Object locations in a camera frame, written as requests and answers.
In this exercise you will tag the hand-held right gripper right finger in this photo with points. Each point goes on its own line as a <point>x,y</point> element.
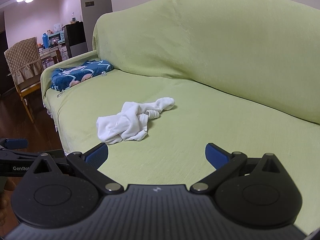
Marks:
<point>215,156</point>

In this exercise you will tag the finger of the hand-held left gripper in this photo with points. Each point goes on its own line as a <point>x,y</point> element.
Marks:
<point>15,143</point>

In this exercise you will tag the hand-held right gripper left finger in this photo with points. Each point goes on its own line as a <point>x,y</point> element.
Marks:
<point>97,155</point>

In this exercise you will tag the white garment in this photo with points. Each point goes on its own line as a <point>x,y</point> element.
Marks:
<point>125,125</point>

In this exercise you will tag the person's left hand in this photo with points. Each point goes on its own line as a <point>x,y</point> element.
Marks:
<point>7,186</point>

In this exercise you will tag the green covered sofa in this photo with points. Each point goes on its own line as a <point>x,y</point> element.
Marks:
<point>200,80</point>

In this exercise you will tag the blue printed blanket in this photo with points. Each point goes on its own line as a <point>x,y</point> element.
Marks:
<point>82,73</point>

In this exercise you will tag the chair with beige quilted cover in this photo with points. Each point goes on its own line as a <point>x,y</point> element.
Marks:
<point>22,55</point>

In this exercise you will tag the wooden table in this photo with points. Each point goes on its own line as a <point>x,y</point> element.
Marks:
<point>51,55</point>

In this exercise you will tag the blue thermos jug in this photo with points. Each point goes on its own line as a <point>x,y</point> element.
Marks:
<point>45,41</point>

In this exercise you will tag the light blue toaster oven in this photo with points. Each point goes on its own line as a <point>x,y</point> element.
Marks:
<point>57,38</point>

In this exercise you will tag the black refrigerator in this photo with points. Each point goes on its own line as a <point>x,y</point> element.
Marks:
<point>75,37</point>

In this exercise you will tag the clear bottle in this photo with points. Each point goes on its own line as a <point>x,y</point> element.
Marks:
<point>73,18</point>

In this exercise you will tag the wall switch plate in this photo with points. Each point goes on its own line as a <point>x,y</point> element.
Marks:
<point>89,4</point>

